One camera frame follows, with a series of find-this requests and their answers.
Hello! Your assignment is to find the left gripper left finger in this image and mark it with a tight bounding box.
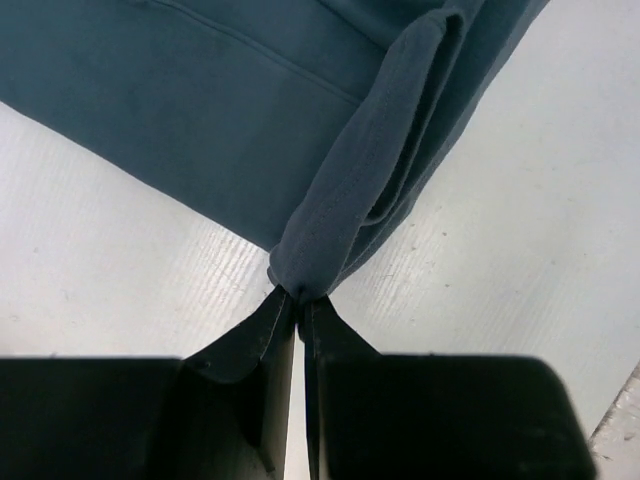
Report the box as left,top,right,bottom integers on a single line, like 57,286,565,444
159,288,295,479

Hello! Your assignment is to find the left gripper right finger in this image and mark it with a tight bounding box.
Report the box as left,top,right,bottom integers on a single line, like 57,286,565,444
299,297,394,479

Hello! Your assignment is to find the blue t shirt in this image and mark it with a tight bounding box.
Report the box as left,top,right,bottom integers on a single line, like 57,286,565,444
1,1,544,300

